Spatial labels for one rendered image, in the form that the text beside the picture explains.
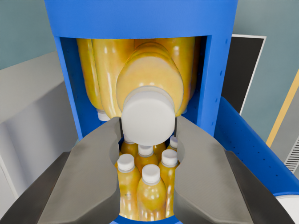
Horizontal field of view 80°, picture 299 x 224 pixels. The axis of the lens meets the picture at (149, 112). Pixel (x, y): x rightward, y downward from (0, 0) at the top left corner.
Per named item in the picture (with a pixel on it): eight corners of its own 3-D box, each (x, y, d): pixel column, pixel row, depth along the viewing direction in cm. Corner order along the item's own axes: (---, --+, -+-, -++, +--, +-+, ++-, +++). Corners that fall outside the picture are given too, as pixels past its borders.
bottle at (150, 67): (140, 89, 33) (128, 161, 16) (122, 52, 30) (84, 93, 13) (177, 73, 31) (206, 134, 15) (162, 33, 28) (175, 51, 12)
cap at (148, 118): (137, 140, 15) (135, 154, 14) (114, 102, 14) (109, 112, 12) (180, 124, 14) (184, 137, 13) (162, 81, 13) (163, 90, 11)
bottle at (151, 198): (136, 238, 45) (132, 187, 36) (140, 212, 51) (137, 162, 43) (165, 241, 44) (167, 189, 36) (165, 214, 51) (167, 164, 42)
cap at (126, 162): (118, 159, 44) (117, 153, 43) (134, 158, 45) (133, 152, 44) (117, 171, 41) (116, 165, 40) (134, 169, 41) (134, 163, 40)
